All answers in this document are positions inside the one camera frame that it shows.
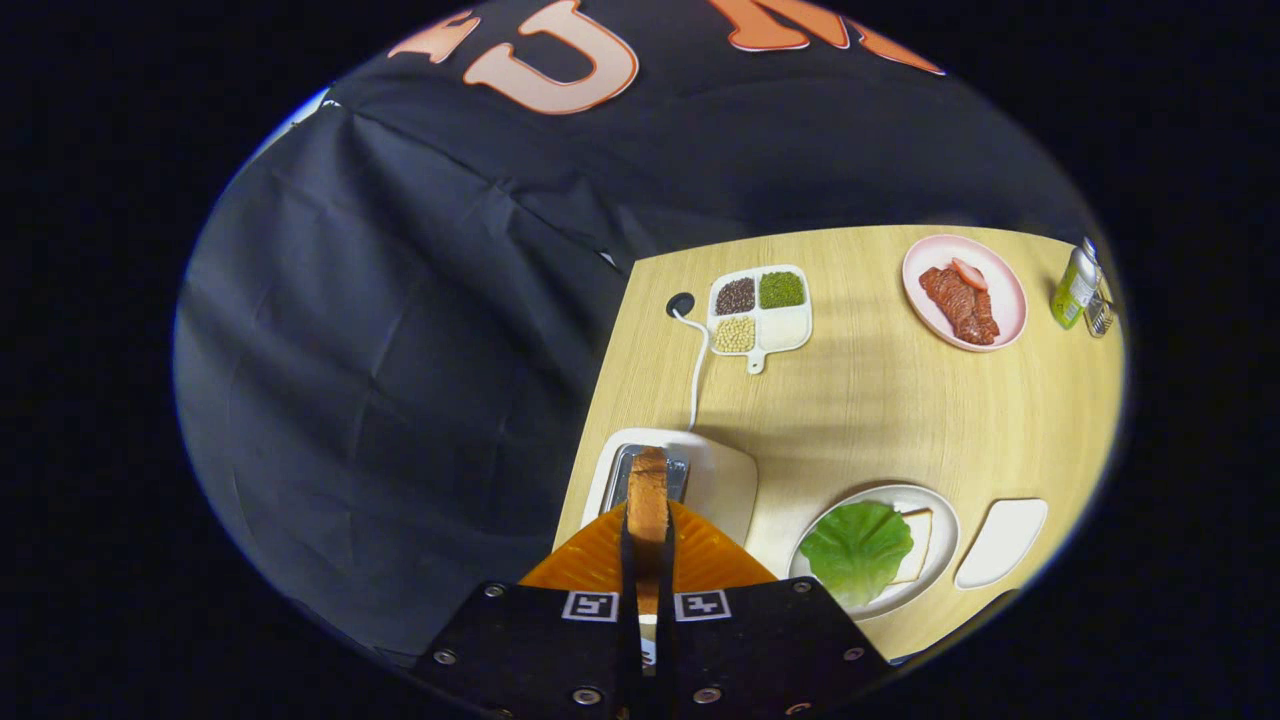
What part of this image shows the pink plate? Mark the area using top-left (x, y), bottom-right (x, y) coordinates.
top-left (902, 234), bottom-right (1029, 353)

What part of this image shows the brown meat slab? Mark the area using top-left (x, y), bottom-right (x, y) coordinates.
top-left (919, 265), bottom-right (1001, 346)

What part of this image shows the white toaster cable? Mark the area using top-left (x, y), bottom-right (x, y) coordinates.
top-left (672, 308), bottom-right (711, 433)

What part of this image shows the white divided bean tray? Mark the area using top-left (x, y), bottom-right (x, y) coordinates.
top-left (707, 264), bottom-right (813, 375)

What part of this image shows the cream toaster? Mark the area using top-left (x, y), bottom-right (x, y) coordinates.
top-left (580, 428), bottom-right (759, 551)

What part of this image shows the green lettuce leaf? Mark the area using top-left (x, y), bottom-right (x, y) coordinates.
top-left (798, 501), bottom-right (915, 607)

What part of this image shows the white bread slice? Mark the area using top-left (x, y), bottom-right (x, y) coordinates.
top-left (893, 508), bottom-right (934, 585)

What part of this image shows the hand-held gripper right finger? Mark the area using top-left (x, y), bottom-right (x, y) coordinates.
top-left (655, 500), bottom-right (891, 720)

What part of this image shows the silver bottle with green label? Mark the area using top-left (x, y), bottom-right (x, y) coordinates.
top-left (1050, 238), bottom-right (1101, 330)

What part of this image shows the grey round plate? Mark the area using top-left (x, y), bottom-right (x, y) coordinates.
top-left (788, 484), bottom-right (961, 621)

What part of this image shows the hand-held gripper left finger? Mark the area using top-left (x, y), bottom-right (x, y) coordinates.
top-left (412, 503), bottom-right (641, 720)

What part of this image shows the white oval plate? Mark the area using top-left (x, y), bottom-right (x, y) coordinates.
top-left (954, 498), bottom-right (1049, 590)

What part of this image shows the toasted bread slice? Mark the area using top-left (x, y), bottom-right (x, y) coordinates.
top-left (627, 447), bottom-right (671, 616)

